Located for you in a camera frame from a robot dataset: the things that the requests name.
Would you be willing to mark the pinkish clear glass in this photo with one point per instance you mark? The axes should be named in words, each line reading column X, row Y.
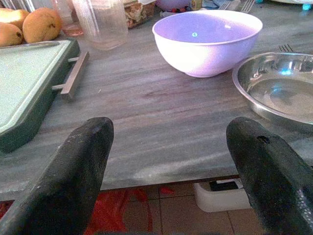
column 68, row 25

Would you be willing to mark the metal fork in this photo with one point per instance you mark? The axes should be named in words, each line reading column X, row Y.
column 224, row 5
column 285, row 48
column 247, row 5

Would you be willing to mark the grey wood-grain table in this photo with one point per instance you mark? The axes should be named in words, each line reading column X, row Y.
column 159, row 117

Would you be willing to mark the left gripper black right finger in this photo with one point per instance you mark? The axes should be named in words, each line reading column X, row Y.
column 274, row 176

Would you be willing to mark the small purple plastic bowl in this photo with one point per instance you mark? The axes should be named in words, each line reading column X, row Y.
column 171, row 3

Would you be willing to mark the tall clear plastic container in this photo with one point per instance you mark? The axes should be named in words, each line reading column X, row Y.
column 105, row 24

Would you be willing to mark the yellow mango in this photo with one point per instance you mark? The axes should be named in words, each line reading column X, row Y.
column 41, row 24
column 9, row 35
column 13, row 16

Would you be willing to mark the stainless steel plate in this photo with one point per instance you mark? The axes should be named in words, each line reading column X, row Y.
column 281, row 95

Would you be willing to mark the large purple plastic bowl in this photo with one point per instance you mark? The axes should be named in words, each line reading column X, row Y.
column 205, row 56

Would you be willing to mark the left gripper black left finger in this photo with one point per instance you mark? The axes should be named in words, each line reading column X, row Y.
column 73, row 171

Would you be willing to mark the red plastic stool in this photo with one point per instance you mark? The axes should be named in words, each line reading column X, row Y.
column 108, row 211

